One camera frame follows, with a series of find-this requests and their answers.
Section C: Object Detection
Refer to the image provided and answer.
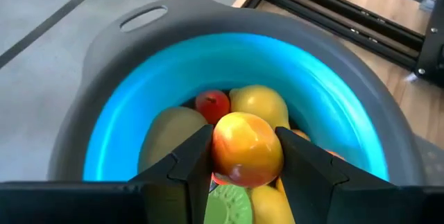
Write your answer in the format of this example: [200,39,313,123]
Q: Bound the yellow plastic lemon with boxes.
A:
[250,178,296,224]
[228,85,291,131]

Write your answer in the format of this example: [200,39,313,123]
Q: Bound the brown kiwi half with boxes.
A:
[203,183,253,224]

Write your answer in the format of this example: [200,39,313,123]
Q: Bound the black aluminium table frame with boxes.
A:
[231,0,444,88]

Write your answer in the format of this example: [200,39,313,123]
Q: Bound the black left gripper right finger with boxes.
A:
[275,126,398,224]

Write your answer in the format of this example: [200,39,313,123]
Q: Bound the stemmed red orange fruit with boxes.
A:
[194,89,231,126]

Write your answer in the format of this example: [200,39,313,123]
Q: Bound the small orange fruit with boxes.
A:
[290,128,312,141]
[324,149,346,162]

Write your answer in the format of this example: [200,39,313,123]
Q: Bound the small red yellow fruit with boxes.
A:
[211,112,284,188]

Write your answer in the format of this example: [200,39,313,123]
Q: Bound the blue collapsible colander bowl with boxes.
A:
[46,0,427,187]

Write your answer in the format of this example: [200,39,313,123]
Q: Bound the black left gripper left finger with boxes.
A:
[130,124,214,224]

